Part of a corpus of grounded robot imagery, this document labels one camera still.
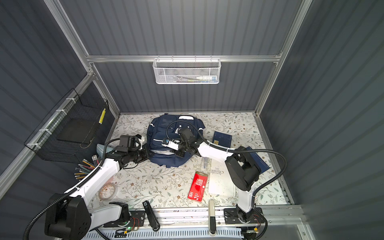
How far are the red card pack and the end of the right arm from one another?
0.21 m

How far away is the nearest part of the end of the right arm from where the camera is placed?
67 cm

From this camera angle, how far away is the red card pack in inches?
32.2
